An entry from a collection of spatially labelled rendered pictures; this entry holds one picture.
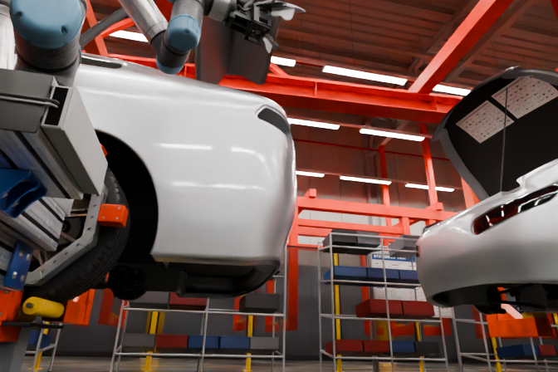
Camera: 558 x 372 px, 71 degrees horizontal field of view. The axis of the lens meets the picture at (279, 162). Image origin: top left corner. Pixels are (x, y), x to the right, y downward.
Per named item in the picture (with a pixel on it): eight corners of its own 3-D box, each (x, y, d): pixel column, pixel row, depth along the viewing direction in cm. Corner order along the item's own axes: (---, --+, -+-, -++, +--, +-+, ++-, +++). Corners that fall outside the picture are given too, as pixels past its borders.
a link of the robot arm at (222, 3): (207, 4, 106) (217, -21, 100) (223, 10, 108) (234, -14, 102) (205, 22, 103) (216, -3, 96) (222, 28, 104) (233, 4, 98)
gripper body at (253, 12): (261, 47, 109) (221, 31, 104) (261, 26, 113) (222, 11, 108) (275, 26, 103) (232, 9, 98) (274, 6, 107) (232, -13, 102)
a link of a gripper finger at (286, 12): (306, 23, 104) (272, 28, 105) (305, 9, 108) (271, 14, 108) (305, 13, 102) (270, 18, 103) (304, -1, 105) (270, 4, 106)
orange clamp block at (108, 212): (101, 226, 154) (125, 227, 155) (96, 220, 147) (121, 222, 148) (105, 208, 157) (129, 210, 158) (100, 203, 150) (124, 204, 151)
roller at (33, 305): (64, 319, 157) (67, 303, 159) (35, 314, 130) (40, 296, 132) (48, 318, 156) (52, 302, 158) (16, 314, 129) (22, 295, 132)
